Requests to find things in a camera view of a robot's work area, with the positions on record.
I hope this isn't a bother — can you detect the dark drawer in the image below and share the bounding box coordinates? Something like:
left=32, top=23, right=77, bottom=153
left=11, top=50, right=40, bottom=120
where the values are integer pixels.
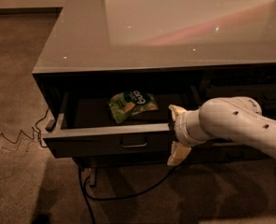
left=185, top=140, right=269, bottom=164
left=73, top=152, right=170, bottom=168
left=206, top=84, right=276, bottom=109
left=44, top=91, right=201, bottom=158

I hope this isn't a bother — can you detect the green snack bag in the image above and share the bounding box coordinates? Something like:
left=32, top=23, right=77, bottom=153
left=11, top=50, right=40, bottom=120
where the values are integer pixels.
left=108, top=91, right=159, bottom=124

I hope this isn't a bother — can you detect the thick black floor cable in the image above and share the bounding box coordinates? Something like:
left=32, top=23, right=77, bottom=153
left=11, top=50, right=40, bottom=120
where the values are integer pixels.
left=77, top=163, right=179, bottom=224

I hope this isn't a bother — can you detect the black power adapter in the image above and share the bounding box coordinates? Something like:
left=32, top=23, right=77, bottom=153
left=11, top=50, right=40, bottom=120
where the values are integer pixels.
left=46, top=119, right=56, bottom=133

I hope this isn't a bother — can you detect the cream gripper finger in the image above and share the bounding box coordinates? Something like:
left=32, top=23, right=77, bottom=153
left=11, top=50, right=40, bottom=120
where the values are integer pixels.
left=167, top=141, right=191, bottom=166
left=168, top=105, right=186, bottom=120

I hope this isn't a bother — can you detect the grey drawer cabinet counter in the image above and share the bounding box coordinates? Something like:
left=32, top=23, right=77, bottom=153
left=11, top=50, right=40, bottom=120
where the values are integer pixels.
left=32, top=0, right=276, bottom=189

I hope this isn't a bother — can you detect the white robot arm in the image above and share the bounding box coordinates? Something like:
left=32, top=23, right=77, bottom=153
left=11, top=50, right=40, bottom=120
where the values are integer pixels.
left=167, top=96, right=276, bottom=166

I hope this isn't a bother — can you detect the thin black zigzag cable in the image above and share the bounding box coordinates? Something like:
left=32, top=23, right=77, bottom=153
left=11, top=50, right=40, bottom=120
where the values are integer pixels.
left=0, top=108, right=57, bottom=149

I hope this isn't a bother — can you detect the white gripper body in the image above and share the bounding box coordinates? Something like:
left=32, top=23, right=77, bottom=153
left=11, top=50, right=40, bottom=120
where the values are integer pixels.
left=174, top=109, right=213, bottom=147

